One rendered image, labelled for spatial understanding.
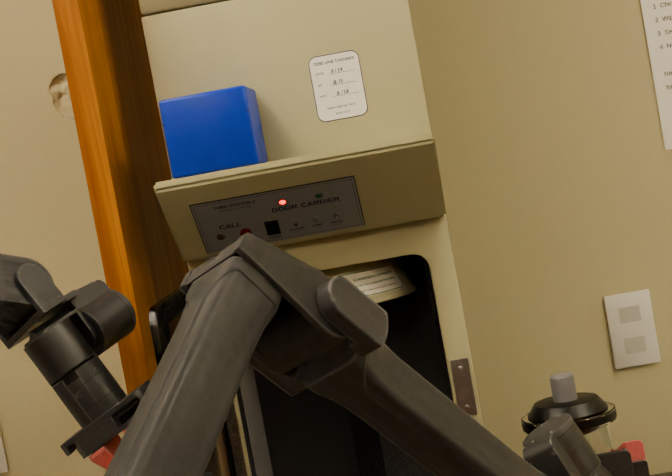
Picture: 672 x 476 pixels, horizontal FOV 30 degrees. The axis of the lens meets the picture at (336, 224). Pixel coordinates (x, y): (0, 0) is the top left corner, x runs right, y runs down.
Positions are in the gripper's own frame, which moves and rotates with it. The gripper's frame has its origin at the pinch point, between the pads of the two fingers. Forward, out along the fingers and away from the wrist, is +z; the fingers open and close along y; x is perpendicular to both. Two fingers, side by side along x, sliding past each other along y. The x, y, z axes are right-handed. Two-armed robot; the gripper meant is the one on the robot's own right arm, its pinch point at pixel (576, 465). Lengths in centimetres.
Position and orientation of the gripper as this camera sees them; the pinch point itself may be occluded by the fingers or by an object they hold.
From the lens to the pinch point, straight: 149.7
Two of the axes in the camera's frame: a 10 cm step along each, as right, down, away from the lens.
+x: 1.8, 9.8, 0.5
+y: -9.8, 1.8, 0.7
